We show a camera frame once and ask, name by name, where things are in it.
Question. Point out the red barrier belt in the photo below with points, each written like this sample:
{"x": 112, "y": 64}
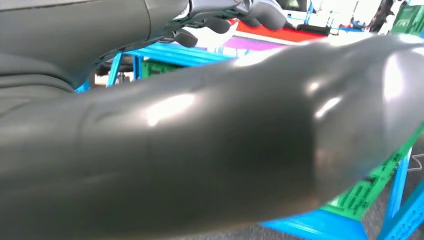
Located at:
{"x": 281, "y": 33}

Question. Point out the blue metal shelf rack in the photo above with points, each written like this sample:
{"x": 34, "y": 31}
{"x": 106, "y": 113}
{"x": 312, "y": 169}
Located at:
{"x": 314, "y": 227}

